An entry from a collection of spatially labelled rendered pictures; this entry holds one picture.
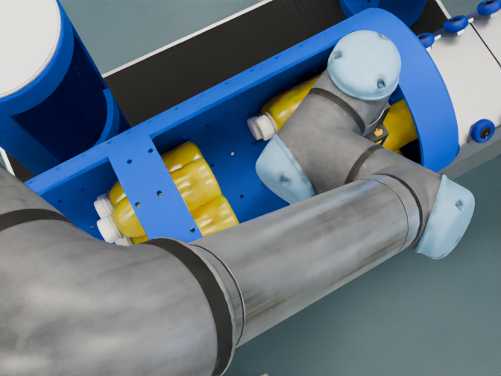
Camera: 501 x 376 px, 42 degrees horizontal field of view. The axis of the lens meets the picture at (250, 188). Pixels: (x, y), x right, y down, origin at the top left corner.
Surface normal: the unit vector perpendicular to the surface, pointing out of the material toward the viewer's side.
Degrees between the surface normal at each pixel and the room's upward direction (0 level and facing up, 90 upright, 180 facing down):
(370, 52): 0
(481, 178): 0
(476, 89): 0
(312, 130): 19
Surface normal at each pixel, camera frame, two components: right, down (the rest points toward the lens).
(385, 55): -0.02, -0.25
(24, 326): 0.15, -0.11
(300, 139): -0.30, -0.40
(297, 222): 0.32, -0.81
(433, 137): 0.35, 0.47
